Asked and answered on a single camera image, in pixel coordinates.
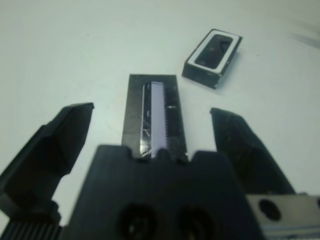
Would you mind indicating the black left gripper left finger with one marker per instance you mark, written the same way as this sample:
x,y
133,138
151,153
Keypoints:
x,y
45,160

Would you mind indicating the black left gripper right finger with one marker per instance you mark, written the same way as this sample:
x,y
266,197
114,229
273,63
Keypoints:
x,y
245,155

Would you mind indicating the black box lid with picture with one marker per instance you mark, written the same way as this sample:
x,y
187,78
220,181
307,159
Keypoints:
x,y
157,115

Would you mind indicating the black box with white insert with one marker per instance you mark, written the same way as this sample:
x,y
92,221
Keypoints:
x,y
200,73

